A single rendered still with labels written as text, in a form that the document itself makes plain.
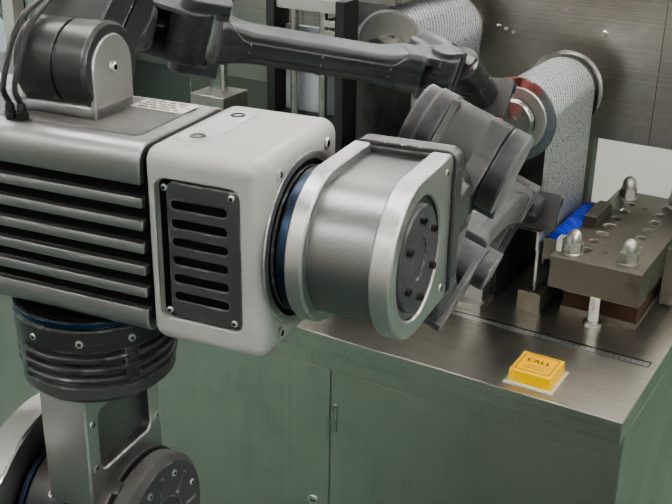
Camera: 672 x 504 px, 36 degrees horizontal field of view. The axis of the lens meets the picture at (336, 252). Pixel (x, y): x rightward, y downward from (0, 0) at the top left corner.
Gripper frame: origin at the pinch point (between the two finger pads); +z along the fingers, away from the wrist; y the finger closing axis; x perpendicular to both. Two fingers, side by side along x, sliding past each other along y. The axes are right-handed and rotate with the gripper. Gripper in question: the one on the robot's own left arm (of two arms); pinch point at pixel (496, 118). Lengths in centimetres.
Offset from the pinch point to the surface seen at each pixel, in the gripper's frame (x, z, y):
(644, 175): 97, 269, -44
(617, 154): 103, 264, -56
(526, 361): -38.0, 6.8, 15.5
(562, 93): 9.9, 7.9, 7.0
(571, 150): 4.2, 19.5, 7.7
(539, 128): 1.0, 3.8, 6.6
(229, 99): 1, 14, -66
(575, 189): 0.4, 29.4, 7.4
